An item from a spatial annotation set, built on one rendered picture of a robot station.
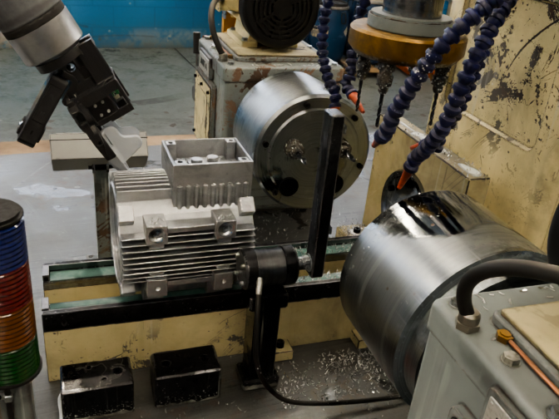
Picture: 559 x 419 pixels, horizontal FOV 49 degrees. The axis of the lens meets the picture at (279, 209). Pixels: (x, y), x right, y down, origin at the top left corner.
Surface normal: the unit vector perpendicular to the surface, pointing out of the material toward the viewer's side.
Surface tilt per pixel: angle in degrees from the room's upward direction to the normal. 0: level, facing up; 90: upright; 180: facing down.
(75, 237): 0
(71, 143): 50
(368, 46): 90
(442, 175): 90
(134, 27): 90
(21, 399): 90
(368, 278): 73
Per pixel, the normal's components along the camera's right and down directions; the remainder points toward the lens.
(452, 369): -0.95, 0.06
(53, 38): 0.55, 0.30
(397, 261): -0.68, -0.51
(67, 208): 0.09, -0.89
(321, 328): 0.31, 0.46
